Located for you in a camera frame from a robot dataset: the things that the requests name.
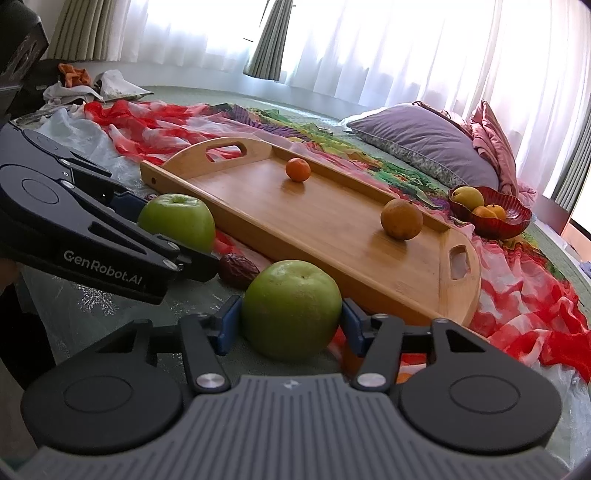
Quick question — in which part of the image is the white cloth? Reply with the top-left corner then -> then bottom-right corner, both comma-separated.
42,82 -> 105,110

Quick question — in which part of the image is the red glass bowl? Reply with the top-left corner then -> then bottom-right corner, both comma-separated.
448,185 -> 533,241

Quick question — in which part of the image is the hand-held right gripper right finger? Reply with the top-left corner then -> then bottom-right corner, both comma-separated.
341,298 -> 491,394

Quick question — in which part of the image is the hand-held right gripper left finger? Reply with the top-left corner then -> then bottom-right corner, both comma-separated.
95,295 -> 244,396

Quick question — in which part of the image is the brown round pear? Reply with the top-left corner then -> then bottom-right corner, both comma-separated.
380,198 -> 424,241

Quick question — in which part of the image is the small mandarin orange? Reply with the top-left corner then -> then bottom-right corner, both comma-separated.
285,157 -> 311,182

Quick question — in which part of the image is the wooden serving tray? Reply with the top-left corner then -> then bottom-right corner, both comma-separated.
140,137 -> 482,329

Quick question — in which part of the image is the white pillow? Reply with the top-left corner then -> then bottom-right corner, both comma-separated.
338,108 -> 393,130

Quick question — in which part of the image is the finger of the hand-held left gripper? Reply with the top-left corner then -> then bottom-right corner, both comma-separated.
0,124 -> 149,225
98,216 -> 221,283

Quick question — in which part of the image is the purple pillow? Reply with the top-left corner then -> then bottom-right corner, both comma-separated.
345,103 -> 500,191

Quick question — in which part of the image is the sheer snowflake lace cloth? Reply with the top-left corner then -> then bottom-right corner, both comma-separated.
9,107 -> 591,464

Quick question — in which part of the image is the pink pillow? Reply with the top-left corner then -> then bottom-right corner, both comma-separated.
467,99 -> 537,206

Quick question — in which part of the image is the red and white scarf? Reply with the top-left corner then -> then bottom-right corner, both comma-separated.
82,100 -> 591,385

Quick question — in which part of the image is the green apple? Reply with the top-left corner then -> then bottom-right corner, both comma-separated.
137,194 -> 217,254
241,259 -> 343,363

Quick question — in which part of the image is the white sheer curtain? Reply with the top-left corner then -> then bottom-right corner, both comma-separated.
44,0 -> 591,197

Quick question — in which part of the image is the black bag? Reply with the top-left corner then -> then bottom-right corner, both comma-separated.
0,0 -> 61,121

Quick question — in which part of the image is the green curtain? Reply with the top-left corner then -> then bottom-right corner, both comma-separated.
243,0 -> 293,83
45,0 -> 136,63
550,121 -> 591,214

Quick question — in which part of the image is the yellow pear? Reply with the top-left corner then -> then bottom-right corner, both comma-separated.
451,186 -> 485,209

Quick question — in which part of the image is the dark cloth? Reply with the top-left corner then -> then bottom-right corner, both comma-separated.
0,257 -> 58,391

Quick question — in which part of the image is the dried red date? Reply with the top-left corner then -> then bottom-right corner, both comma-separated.
217,253 -> 260,291

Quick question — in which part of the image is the wooden bed frame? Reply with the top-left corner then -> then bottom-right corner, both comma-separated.
531,194 -> 591,278

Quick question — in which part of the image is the orange cloth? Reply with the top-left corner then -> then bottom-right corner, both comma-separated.
57,62 -> 92,88

